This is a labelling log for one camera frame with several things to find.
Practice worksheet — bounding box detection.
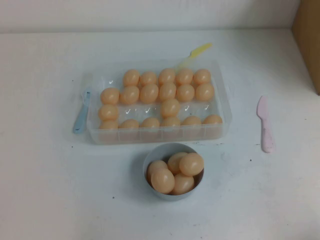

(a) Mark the light blue spoon handle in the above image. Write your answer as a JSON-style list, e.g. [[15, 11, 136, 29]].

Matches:
[[72, 86, 93, 135]]

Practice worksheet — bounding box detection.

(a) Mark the peach plastic egg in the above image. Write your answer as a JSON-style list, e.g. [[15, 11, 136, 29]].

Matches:
[[176, 83, 196, 102], [160, 116, 181, 128], [139, 71, 158, 86], [118, 118, 140, 130], [167, 151, 189, 176], [140, 117, 161, 129], [97, 103, 120, 122], [179, 152, 205, 177], [157, 67, 177, 85], [175, 68, 194, 86], [202, 114, 223, 125], [195, 82, 215, 102], [158, 82, 177, 102], [119, 85, 141, 105], [159, 98, 181, 119], [150, 167, 176, 195], [193, 68, 212, 85], [122, 69, 141, 87], [139, 83, 160, 104], [180, 115, 203, 127], [100, 87, 121, 105], [170, 173, 196, 196], [146, 159, 169, 185]]

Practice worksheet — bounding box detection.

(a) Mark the brown cardboard box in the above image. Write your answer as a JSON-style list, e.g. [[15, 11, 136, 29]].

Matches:
[[291, 0, 320, 96]]

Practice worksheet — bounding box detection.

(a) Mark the pink plastic spatula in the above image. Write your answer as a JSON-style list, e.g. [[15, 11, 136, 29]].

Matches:
[[256, 95, 275, 154]]

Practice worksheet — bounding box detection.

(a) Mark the grey round bowl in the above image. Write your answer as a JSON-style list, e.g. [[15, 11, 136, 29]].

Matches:
[[142, 142, 205, 201]]

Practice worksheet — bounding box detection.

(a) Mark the clear plastic egg box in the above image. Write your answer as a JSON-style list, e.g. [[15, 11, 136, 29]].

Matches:
[[82, 59, 235, 146]]

